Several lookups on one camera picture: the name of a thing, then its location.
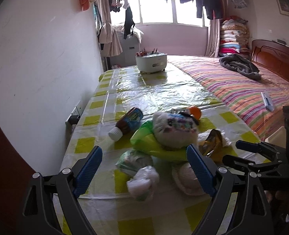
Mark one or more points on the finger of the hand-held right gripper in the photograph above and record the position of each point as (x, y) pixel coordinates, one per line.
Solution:
(235, 162)
(247, 146)

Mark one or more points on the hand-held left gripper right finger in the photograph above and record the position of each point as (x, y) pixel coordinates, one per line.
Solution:
(199, 169)

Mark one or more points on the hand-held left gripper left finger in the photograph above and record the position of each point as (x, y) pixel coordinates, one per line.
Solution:
(89, 169)

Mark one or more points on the white plastic bin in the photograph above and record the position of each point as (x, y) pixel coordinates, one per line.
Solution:
(278, 137)

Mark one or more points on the green and white packet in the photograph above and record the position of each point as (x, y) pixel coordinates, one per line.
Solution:
(132, 162)

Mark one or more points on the green plastic bag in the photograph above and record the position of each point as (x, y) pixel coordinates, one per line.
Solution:
(149, 146)

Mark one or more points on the brown bottle with blue label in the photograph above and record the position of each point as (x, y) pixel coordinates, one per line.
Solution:
(129, 121)

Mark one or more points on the person's right hand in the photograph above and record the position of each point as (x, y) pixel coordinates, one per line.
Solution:
(280, 195)

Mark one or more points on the gold snack wrapper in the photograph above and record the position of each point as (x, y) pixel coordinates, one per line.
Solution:
(211, 140)

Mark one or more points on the white and blue carton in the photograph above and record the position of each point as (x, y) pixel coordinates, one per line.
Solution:
(267, 101)

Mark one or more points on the white crumpled plastic bag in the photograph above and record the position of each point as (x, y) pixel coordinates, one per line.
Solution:
(142, 181)

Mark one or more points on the orange fruit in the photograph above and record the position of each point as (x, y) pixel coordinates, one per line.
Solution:
(196, 112)

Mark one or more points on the wooden bed striped sheet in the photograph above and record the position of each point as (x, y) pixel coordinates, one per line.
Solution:
(232, 88)

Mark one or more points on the wooden headboard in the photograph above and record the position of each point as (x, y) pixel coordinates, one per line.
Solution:
(276, 56)

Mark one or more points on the grey blanket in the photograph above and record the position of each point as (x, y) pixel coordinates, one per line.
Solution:
(240, 66)

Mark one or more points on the yellow checked plastic tablecloth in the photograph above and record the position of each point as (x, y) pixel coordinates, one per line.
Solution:
(159, 90)

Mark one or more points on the stack of folded quilts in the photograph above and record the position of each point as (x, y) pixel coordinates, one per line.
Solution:
(233, 36)

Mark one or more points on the beige curtain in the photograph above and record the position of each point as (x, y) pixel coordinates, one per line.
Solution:
(214, 36)
(105, 12)

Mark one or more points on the white storage box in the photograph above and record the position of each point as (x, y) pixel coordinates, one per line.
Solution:
(150, 62)

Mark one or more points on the grey cabinet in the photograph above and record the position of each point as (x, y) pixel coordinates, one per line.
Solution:
(131, 51)

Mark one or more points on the red sachets bundle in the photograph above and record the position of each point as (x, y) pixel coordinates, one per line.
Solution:
(140, 53)

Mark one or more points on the white bags on cabinet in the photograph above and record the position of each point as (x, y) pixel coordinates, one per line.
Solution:
(137, 31)

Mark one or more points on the black hanging garment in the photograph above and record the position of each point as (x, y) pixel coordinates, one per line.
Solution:
(129, 22)

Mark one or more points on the window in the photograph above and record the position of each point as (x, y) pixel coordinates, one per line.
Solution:
(156, 9)

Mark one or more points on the hanging rack of socks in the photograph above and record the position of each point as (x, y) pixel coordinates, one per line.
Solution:
(116, 3)

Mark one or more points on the wall outlet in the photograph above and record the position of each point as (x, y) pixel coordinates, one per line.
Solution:
(73, 116)

